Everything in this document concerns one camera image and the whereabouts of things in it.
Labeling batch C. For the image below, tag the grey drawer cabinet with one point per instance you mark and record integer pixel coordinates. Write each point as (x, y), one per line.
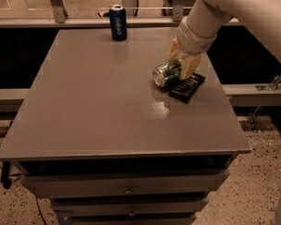
(93, 108)

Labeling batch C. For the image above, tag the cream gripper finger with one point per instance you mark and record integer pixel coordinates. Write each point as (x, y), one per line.
(175, 53)
(189, 64)

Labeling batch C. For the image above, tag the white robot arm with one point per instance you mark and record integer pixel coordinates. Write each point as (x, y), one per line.
(196, 34)

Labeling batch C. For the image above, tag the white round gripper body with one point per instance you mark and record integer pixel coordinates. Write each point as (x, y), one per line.
(193, 42)

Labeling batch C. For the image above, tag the top grey drawer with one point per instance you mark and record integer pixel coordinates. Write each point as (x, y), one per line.
(124, 184)

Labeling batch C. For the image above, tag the bottom grey drawer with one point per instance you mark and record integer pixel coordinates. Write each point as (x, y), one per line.
(171, 219)

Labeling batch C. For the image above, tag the middle grey drawer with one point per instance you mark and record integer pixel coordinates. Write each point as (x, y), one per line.
(133, 206)

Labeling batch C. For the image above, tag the green aluminium drink can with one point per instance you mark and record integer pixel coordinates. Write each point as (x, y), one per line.
(167, 74)

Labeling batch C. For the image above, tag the black rxbar chocolate wrapper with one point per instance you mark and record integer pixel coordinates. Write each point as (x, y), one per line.
(185, 89)

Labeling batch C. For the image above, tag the grey metal railing frame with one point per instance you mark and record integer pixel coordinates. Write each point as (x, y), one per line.
(90, 13)

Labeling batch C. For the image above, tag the grey drawer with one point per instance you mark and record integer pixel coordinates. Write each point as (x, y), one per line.
(133, 206)
(124, 184)
(171, 219)

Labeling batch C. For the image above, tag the blue pepsi can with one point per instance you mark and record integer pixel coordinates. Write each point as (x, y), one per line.
(117, 14)

